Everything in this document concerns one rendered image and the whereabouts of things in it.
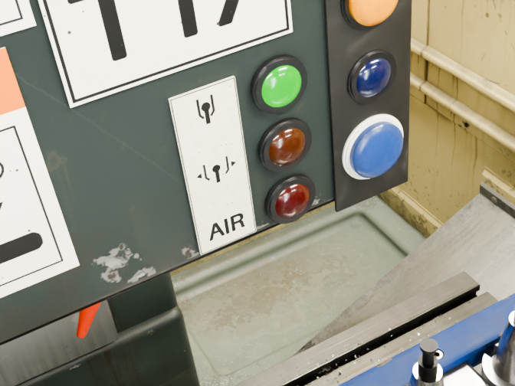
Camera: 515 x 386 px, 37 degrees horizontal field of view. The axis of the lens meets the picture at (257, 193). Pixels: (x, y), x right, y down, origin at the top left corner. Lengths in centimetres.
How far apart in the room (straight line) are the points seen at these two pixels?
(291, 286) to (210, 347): 25
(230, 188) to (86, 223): 7
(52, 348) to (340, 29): 100
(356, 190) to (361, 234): 151
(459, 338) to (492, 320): 4
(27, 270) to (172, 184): 7
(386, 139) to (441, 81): 122
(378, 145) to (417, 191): 145
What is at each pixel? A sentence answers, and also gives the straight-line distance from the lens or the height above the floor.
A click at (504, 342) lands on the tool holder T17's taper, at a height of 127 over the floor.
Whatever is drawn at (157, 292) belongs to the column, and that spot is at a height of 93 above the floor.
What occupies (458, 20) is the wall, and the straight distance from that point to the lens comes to 150.
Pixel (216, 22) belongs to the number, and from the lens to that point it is 31.
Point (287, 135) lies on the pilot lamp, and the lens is 34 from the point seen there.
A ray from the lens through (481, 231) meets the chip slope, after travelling 155.
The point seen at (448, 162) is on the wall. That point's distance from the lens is 167.
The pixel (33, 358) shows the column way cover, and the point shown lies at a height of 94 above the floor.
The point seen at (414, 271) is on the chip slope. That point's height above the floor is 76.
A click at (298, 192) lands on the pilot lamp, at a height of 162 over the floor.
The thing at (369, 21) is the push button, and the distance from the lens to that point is 34.
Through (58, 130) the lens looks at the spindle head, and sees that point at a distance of 30.
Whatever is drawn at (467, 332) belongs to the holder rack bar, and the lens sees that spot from 82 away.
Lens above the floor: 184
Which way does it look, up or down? 38 degrees down
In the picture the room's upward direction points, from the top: 8 degrees counter-clockwise
